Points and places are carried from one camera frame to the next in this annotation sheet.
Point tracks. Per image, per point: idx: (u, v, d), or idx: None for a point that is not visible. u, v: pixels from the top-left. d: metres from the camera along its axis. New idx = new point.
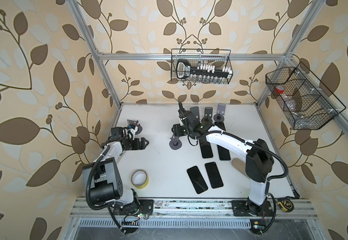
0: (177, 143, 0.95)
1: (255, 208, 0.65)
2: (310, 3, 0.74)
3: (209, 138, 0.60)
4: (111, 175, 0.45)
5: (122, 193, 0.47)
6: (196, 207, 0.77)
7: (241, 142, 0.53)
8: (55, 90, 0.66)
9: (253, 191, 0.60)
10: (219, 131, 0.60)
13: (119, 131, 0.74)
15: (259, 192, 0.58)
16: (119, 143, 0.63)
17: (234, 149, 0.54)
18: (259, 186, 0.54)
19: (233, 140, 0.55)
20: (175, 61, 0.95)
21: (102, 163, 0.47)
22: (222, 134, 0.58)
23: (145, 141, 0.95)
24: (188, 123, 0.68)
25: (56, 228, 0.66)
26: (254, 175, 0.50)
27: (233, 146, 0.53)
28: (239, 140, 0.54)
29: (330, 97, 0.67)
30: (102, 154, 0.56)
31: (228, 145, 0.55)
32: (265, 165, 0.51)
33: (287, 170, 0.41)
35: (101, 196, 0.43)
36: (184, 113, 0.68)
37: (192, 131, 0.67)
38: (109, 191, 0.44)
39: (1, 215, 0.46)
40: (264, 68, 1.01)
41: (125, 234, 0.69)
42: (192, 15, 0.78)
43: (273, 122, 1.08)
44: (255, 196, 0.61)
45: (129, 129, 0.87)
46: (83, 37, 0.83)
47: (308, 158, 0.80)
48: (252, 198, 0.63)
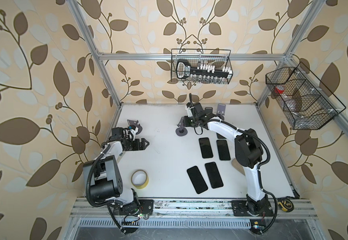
0: (182, 130, 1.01)
1: (254, 207, 0.66)
2: (311, 3, 0.74)
3: (209, 126, 0.71)
4: (111, 173, 0.45)
5: (122, 190, 0.48)
6: (196, 207, 0.77)
7: (234, 129, 0.61)
8: (55, 90, 0.66)
9: (249, 184, 0.63)
10: (217, 119, 0.70)
13: (119, 132, 0.73)
15: (253, 185, 0.61)
16: (119, 143, 0.64)
17: (228, 136, 0.62)
18: (251, 176, 0.60)
19: (227, 127, 0.64)
20: (175, 61, 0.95)
21: (103, 161, 0.48)
22: (219, 122, 0.67)
23: (145, 142, 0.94)
24: (195, 112, 0.79)
25: (56, 228, 0.66)
26: (242, 159, 0.57)
27: (227, 132, 0.62)
28: (232, 127, 0.63)
29: (330, 97, 0.67)
30: (102, 153, 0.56)
31: (223, 133, 0.64)
32: (252, 151, 0.57)
33: (270, 156, 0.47)
35: (101, 194, 0.44)
36: (193, 104, 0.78)
37: (198, 119, 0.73)
38: (109, 188, 0.44)
39: (1, 215, 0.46)
40: (264, 68, 1.01)
41: (125, 234, 0.69)
42: (192, 15, 0.78)
43: (273, 122, 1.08)
44: (252, 190, 0.64)
45: (129, 128, 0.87)
46: (83, 37, 0.83)
47: (308, 158, 0.80)
48: (250, 193, 0.66)
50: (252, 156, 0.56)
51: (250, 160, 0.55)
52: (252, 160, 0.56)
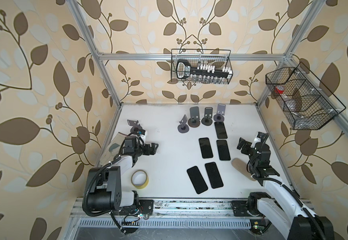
0: (184, 127, 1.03)
1: (252, 202, 0.67)
2: (310, 3, 0.74)
3: (266, 183, 0.58)
4: (112, 185, 0.44)
5: (118, 205, 0.44)
6: (196, 208, 0.77)
7: (298, 205, 0.47)
8: (55, 90, 0.66)
9: (270, 207, 0.60)
10: (279, 181, 0.57)
13: (132, 143, 0.73)
15: (270, 216, 0.57)
16: (130, 158, 0.64)
17: (286, 209, 0.48)
18: (276, 217, 0.54)
19: (288, 197, 0.50)
20: (175, 61, 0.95)
21: (107, 170, 0.48)
22: (280, 186, 0.54)
23: (155, 145, 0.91)
24: (259, 158, 0.65)
25: (56, 228, 0.66)
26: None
27: (286, 204, 0.49)
28: (296, 201, 0.48)
29: (330, 97, 0.67)
30: (110, 162, 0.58)
31: (281, 201, 0.51)
32: None
33: None
35: (96, 205, 0.42)
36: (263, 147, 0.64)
37: (254, 169, 0.65)
38: (105, 201, 0.43)
39: (1, 215, 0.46)
40: (264, 68, 1.01)
41: (125, 234, 0.69)
42: (192, 15, 0.78)
43: (273, 122, 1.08)
44: (266, 209, 0.59)
45: (138, 133, 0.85)
46: (83, 37, 0.83)
47: (308, 158, 0.80)
48: (262, 203, 0.63)
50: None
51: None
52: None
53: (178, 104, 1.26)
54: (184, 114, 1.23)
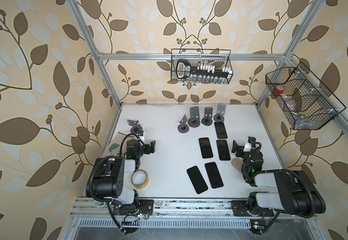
0: (184, 127, 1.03)
1: (252, 201, 0.67)
2: (310, 3, 0.74)
3: (256, 180, 0.66)
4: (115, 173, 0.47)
5: (120, 194, 0.47)
6: (196, 208, 0.77)
7: None
8: (55, 90, 0.66)
9: (267, 194, 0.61)
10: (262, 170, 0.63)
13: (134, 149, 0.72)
15: (270, 201, 0.57)
16: (133, 164, 0.67)
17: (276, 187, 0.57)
18: (274, 197, 0.54)
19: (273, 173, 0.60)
20: (175, 61, 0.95)
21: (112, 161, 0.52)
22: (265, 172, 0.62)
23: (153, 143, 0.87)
24: (252, 165, 0.71)
25: (56, 228, 0.66)
26: (287, 202, 0.45)
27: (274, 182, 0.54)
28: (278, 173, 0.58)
29: (330, 97, 0.67)
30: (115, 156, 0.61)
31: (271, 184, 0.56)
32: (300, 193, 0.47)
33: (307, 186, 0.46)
35: (99, 190, 0.44)
36: (257, 156, 0.69)
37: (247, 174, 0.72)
38: (108, 188, 0.44)
39: (1, 215, 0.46)
40: (264, 68, 1.01)
41: (125, 234, 0.69)
42: (192, 15, 0.78)
43: (273, 122, 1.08)
44: (265, 197, 0.60)
45: (138, 136, 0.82)
46: (83, 37, 0.83)
47: (308, 158, 0.80)
48: (260, 195, 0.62)
50: (300, 205, 0.42)
51: (297, 209, 0.42)
52: (300, 210, 0.42)
53: (178, 104, 1.27)
54: (184, 114, 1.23)
